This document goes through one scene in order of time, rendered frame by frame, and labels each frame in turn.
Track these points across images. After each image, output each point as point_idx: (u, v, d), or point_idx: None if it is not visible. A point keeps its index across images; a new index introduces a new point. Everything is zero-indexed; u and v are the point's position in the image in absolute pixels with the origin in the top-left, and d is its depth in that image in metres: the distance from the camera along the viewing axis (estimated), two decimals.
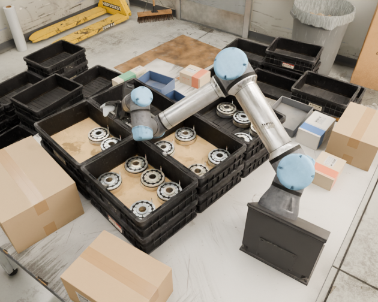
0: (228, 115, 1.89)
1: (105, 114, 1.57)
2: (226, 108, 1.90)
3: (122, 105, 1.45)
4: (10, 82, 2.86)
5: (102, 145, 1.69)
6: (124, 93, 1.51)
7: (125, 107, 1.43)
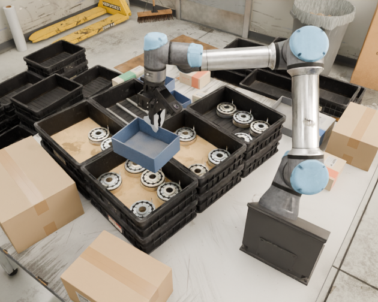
0: (228, 115, 1.89)
1: None
2: (226, 108, 1.90)
3: None
4: (10, 82, 2.86)
5: (102, 145, 1.70)
6: (170, 92, 1.28)
7: None
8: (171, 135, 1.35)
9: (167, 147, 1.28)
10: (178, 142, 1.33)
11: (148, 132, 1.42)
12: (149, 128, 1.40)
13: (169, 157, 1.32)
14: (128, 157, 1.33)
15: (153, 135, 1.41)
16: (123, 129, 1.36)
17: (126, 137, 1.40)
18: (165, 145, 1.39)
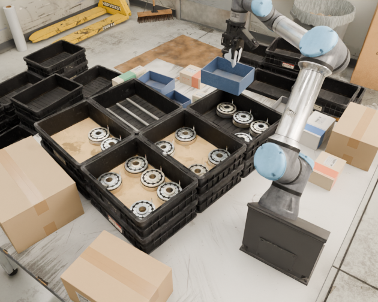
0: (228, 115, 1.89)
1: None
2: (226, 108, 1.90)
3: None
4: (10, 82, 2.86)
5: (102, 145, 1.70)
6: (249, 32, 1.63)
7: (237, 12, 1.63)
8: (247, 68, 1.70)
9: (248, 75, 1.63)
10: (253, 73, 1.68)
11: (225, 68, 1.77)
12: (227, 65, 1.75)
13: (247, 85, 1.67)
14: (213, 85, 1.68)
15: (230, 71, 1.76)
16: (208, 65, 1.71)
17: (209, 72, 1.74)
18: (240, 77, 1.73)
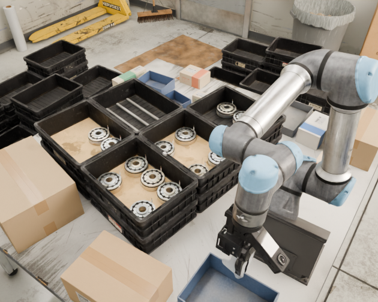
0: (228, 115, 1.89)
1: None
2: (226, 108, 1.90)
3: None
4: (10, 82, 2.86)
5: (102, 145, 1.70)
6: (270, 235, 0.84)
7: None
8: (264, 289, 0.91)
9: None
10: (276, 301, 0.90)
11: (225, 272, 0.98)
12: (226, 269, 0.97)
13: None
14: None
15: (233, 278, 0.97)
16: (192, 278, 0.92)
17: (195, 284, 0.96)
18: (252, 296, 0.95)
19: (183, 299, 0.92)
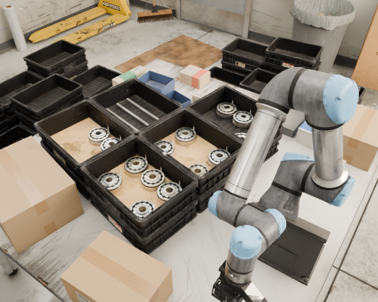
0: (228, 115, 1.89)
1: None
2: (226, 108, 1.90)
3: None
4: (10, 82, 2.86)
5: (102, 145, 1.70)
6: (257, 287, 1.01)
7: None
8: None
9: None
10: None
11: None
12: None
13: None
14: None
15: None
16: None
17: None
18: None
19: None
